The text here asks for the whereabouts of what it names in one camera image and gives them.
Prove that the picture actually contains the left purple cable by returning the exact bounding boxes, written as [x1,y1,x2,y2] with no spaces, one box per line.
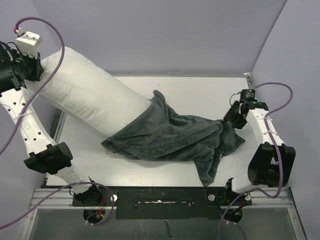
[0,16,118,230]

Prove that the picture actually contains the white pillow insert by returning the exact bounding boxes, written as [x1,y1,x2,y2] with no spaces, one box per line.
[25,47,151,138]

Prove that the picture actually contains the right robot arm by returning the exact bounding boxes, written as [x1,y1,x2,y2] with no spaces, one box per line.
[222,89,296,205]

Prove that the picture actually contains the aluminium frame rail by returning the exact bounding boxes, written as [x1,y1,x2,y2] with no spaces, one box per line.
[29,188,294,210]

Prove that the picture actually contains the zebra and grey pillowcase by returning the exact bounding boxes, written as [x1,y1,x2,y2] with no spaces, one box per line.
[101,90,245,187]

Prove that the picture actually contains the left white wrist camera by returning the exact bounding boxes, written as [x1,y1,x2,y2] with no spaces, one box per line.
[15,30,42,59]

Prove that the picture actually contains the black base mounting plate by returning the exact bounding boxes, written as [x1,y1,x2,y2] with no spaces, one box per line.
[72,186,252,222]

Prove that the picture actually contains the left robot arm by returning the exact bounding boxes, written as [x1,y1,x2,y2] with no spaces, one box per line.
[0,42,103,206]

